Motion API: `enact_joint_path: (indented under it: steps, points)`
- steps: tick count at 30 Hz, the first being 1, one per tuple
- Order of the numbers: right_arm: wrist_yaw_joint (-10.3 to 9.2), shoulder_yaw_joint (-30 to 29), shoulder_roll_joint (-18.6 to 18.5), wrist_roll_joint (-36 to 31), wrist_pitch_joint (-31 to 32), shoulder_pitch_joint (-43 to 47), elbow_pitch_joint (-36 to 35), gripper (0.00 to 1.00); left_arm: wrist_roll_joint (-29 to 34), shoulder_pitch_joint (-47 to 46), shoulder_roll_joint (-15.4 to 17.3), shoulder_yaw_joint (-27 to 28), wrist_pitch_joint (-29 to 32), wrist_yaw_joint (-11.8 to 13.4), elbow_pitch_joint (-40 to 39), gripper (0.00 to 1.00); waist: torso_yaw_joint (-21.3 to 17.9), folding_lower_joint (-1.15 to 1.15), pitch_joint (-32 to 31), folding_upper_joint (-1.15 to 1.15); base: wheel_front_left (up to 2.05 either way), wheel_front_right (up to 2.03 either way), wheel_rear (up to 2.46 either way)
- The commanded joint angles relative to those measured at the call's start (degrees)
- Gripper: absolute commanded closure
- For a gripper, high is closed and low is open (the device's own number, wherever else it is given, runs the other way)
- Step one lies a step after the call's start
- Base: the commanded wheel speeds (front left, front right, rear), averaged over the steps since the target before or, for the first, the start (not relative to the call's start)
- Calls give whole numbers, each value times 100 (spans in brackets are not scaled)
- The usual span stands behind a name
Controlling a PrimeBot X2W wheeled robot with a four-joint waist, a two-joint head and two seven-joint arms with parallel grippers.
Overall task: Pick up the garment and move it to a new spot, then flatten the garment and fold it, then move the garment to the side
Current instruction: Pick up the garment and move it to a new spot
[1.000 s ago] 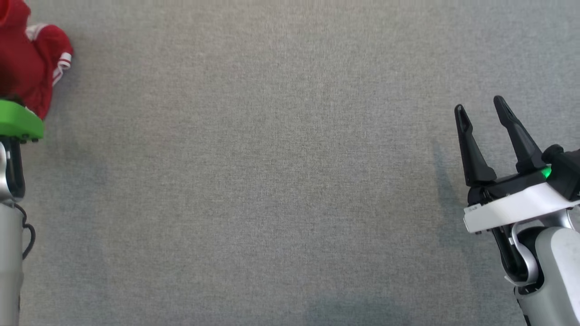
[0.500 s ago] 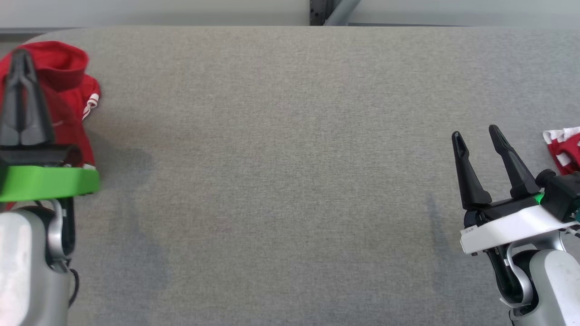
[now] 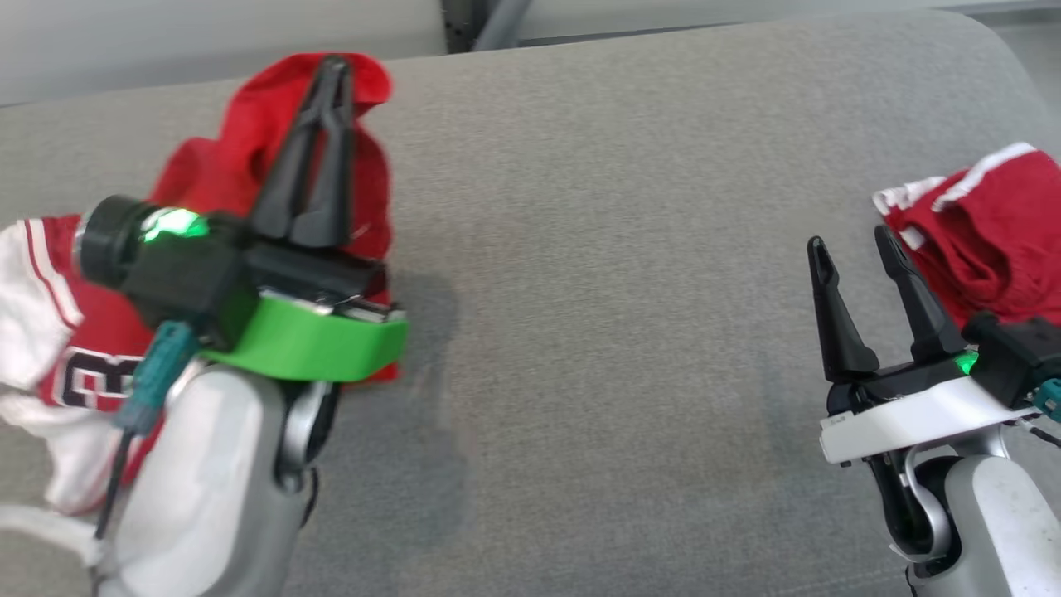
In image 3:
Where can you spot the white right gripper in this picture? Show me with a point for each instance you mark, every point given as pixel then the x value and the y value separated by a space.
pixel 912 419

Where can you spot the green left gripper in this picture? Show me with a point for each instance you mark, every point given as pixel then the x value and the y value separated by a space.
pixel 315 340

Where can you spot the red jersey with white sleeves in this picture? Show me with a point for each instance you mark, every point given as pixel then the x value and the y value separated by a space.
pixel 224 174

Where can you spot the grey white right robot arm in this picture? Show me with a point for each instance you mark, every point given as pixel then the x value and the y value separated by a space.
pixel 995 531

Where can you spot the red jersey pile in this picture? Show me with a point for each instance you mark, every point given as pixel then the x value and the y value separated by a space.
pixel 1003 240

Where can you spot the grey fabric sofa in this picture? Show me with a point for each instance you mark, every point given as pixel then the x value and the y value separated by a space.
pixel 622 290

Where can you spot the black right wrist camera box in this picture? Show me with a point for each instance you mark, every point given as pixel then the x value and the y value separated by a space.
pixel 1019 356

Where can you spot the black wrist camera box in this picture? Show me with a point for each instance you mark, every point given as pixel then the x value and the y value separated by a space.
pixel 1019 356
pixel 182 282

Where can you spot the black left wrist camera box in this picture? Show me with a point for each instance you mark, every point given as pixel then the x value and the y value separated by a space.
pixel 182 282

